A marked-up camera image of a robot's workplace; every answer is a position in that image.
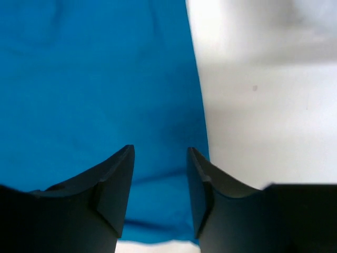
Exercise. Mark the blue t shirt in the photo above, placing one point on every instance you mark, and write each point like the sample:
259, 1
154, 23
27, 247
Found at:
82, 79

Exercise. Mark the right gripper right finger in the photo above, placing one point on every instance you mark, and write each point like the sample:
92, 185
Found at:
230, 216

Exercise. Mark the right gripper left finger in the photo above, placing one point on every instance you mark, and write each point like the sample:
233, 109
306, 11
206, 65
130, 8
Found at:
82, 214

